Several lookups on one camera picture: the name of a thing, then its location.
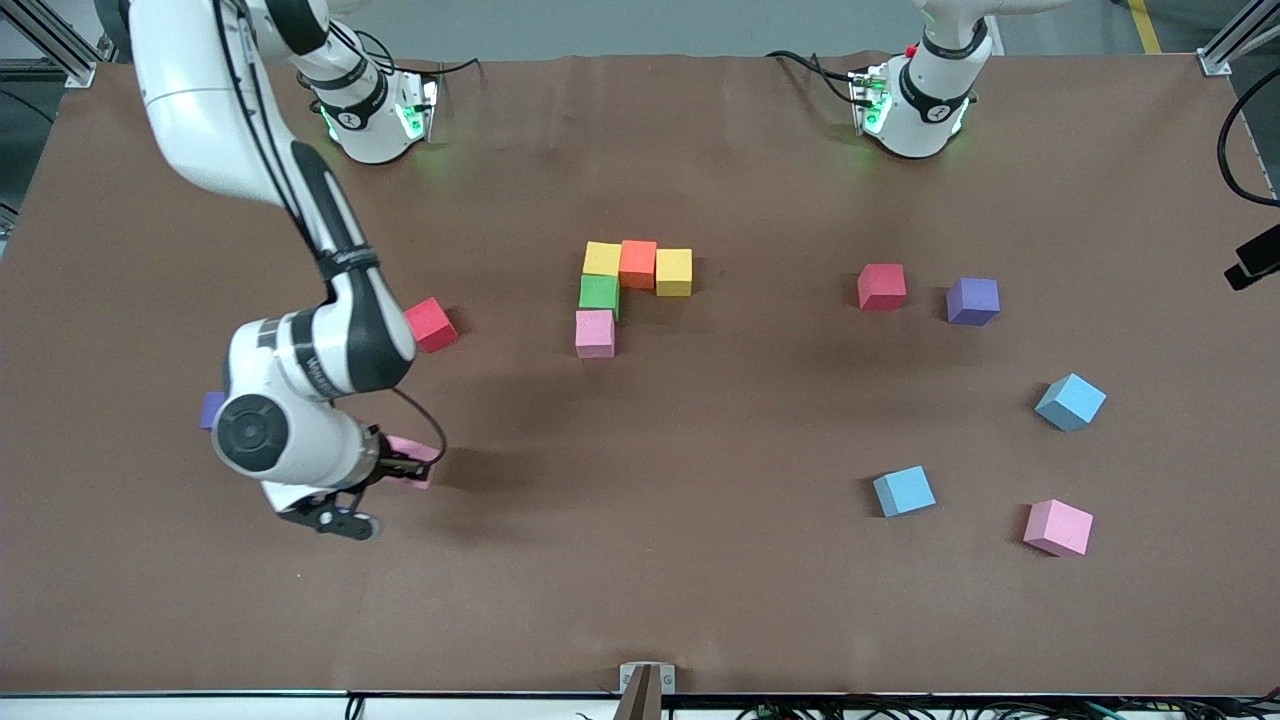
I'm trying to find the pink foam cube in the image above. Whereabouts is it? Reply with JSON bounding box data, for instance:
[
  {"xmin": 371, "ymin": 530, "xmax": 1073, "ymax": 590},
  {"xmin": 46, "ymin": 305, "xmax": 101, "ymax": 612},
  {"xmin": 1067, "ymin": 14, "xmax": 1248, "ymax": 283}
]
[
  {"xmin": 385, "ymin": 435, "xmax": 442, "ymax": 491},
  {"xmin": 574, "ymin": 309, "xmax": 618, "ymax": 360},
  {"xmin": 1022, "ymin": 498, "xmax": 1095, "ymax": 558}
]

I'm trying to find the green foam cube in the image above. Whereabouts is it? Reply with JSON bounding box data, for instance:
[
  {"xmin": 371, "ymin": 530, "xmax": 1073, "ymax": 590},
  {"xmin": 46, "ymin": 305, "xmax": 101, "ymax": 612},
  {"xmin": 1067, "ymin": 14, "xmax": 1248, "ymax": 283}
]
[{"xmin": 578, "ymin": 274, "xmax": 622, "ymax": 321}]

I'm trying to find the orange foam cube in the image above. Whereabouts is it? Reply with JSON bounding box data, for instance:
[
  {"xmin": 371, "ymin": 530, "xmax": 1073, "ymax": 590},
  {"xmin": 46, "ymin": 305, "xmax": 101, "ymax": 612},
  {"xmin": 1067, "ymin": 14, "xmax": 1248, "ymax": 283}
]
[{"xmin": 619, "ymin": 239, "xmax": 659, "ymax": 291}]

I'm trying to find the light blue foam cube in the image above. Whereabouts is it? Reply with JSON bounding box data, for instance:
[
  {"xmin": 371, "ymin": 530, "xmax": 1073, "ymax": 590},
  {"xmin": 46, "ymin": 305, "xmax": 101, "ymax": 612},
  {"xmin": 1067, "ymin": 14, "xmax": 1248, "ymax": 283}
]
[
  {"xmin": 1034, "ymin": 372, "xmax": 1108, "ymax": 433},
  {"xmin": 872, "ymin": 465, "xmax": 938, "ymax": 519}
]

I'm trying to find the brown table mat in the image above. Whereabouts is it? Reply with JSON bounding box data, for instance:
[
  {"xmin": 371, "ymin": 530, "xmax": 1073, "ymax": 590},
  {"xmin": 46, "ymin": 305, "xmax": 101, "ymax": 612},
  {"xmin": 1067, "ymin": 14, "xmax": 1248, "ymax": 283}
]
[{"xmin": 0, "ymin": 50, "xmax": 1280, "ymax": 698}]

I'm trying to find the violet foam cube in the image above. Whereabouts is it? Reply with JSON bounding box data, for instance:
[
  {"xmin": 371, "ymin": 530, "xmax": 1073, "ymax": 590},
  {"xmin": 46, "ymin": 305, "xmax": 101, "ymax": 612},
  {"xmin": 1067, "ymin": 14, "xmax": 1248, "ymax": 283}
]
[{"xmin": 945, "ymin": 276, "xmax": 1001, "ymax": 328}]

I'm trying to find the rose red foam cube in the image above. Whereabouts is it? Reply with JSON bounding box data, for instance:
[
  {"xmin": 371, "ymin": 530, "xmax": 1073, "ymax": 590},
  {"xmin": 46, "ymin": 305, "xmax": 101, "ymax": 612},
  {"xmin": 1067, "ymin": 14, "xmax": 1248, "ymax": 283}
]
[{"xmin": 856, "ymin": 263, "xmax": 908, "ymax": 312}]

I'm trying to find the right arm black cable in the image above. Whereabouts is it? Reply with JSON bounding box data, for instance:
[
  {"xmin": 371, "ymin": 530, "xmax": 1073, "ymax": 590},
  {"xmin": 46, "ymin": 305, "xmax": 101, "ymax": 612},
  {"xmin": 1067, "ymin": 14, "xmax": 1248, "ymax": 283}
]
[{"xmin": 210, "ymin": 0, "xmax": 448, "ymax": 466}]

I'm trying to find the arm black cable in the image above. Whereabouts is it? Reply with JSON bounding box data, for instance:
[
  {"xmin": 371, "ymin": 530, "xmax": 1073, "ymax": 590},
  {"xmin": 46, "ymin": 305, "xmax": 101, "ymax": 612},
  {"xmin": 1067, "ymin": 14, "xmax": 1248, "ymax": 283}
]
[
  {"xmin": 1216, "ymin": 85, "xmax": 1280, "ymax": 209},
  {"xmin": 210, "ymin": 0, "xmax": 448, "ymax": 466}
]

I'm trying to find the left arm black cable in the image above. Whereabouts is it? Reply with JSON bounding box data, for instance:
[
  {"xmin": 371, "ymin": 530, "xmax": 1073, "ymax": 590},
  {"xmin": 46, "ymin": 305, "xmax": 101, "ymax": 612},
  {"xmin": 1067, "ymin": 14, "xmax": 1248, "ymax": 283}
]
[{"xmin": 1216, "ymin": 85, "xmax": 1280, "ymax": 209}]

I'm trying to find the aluminium frame post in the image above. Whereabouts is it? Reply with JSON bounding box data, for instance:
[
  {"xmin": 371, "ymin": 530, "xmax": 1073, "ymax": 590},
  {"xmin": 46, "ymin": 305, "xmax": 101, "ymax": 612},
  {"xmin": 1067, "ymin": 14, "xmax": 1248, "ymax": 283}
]
[
  {"xmin": 1198, "ymin": 0, "xmax": 1280, "ymax": 78},
  {"xmin": 0, "ymin": 0, "xmax": 136, "ymax": 89}
]

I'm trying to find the metal table edge bracket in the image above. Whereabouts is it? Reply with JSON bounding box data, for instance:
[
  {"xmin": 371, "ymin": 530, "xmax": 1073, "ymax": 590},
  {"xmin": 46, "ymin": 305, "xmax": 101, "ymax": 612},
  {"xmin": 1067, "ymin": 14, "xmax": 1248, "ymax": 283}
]
[{"xmin": 619, "ymin": 661, "xmax": 677, "ymax": 720}]

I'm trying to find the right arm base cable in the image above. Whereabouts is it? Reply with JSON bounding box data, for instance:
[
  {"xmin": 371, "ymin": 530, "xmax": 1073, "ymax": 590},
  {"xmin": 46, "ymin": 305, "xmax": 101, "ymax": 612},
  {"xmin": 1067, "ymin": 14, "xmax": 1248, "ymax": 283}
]
[{"xmin": 350, "ymin": 25, "xmax": 483, "ymax": 77}]

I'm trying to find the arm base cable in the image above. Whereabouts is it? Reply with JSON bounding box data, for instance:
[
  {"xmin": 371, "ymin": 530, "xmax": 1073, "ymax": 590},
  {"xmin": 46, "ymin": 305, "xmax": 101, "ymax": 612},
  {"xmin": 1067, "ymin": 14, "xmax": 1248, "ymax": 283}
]
[
  {"xmin": 350, "ymin": 25, "xmax": 483, "ymax": 77},
  {"xmin": 765, "ymin": 48, "xmax": 863, "ymax": 103}
]

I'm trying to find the left arm base cable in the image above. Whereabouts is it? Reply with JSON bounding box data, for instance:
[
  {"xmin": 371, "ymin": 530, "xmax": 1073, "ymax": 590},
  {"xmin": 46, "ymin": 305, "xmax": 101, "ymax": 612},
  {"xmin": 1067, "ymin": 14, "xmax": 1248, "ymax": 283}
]
[{"xmin": 765, "ymin": 48, "xmax": 863, "ymax": 103}]

